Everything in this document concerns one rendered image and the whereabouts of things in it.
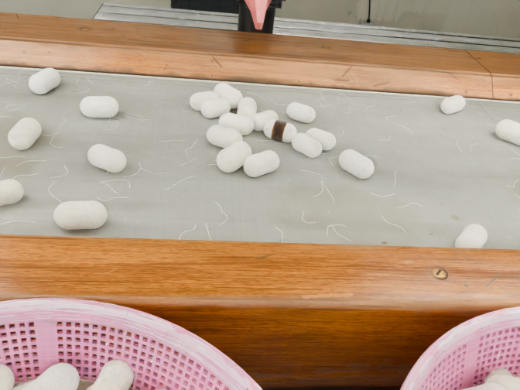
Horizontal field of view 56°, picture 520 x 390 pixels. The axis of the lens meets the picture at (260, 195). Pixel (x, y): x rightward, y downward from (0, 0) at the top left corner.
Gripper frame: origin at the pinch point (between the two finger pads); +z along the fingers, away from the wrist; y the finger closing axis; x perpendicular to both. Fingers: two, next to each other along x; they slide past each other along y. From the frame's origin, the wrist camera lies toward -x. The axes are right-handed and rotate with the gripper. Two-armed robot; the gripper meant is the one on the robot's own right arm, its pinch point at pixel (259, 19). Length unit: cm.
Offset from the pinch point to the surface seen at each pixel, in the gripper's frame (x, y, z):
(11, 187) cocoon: -11.1, -18.9, 22.5
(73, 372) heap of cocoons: -19.2, -11.6, 34.0
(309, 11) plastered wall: 162, 43, -112
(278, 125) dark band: -3.9, 1.6, 13.7
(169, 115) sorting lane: 0.0, -9.0, 11.8
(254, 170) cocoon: -7.9, -1.0, 19.4
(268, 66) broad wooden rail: 5.7, 1.8, 2.5
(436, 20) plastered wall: 160, 109, -113
